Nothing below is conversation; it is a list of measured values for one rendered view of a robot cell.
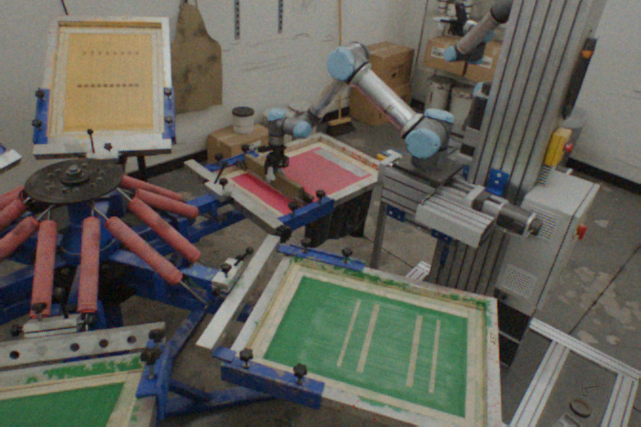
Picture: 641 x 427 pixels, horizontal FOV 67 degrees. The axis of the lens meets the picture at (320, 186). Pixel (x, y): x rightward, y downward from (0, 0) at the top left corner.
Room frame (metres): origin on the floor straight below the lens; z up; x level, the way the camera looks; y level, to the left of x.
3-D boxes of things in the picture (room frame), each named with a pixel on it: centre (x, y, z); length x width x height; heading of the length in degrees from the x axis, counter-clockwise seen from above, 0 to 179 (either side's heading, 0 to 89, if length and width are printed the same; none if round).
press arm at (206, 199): (1.72, 0.48, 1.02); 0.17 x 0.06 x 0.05; 136
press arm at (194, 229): (1.81, 0.39, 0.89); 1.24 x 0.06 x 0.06; 136
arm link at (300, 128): (1.94, 0.12, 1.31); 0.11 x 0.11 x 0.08; 64
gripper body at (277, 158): (1.96, 0.21, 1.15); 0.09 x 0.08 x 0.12; 46
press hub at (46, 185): (1.37, 0.82, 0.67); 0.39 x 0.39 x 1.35
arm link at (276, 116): (1.96, 0.21, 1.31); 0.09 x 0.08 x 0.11; 64
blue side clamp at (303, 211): (1.76, 0.05, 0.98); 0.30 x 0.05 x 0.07; 136
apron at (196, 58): (3.87, 1.12, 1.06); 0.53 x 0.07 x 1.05; 136
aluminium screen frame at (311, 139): (2.13, 0.09, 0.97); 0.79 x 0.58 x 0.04; 136
